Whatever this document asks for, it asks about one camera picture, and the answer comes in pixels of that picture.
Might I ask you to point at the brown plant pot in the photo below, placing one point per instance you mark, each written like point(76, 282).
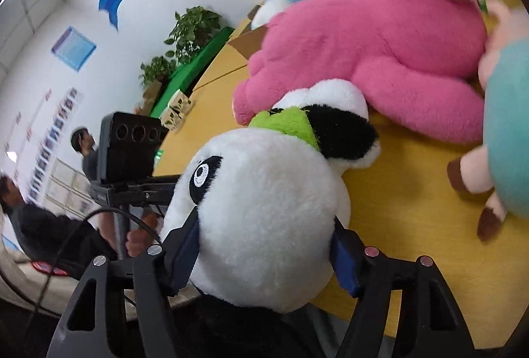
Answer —
point(152, 93)

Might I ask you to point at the green panel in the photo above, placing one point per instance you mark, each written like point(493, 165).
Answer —
point(194, 64)

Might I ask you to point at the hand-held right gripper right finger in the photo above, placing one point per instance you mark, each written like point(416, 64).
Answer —
point(345, 263)

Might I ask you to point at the person's left hand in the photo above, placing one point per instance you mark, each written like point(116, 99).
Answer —
point(138, 240)

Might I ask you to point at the panda plush toy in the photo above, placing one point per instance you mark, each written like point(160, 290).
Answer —
point(264, 209)

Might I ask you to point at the pink plush bear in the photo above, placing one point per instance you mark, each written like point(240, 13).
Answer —
point(372, 44)

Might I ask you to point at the row of wall photos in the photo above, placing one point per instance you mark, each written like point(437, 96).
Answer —
point(53, 135)

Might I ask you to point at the green potted plant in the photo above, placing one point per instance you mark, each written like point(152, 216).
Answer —
point(194, 27)
point(159, 68)

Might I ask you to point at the framed wall certificates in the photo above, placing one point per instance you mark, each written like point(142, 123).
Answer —
point(68, 188)

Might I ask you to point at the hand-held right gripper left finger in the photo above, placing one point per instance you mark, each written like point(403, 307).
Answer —
point(186, 254)

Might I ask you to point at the pig plush toy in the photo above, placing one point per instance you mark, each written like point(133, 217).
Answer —
point(508, 126)

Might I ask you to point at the blue framed wall picture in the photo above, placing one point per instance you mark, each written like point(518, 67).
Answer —
point(73, 48)

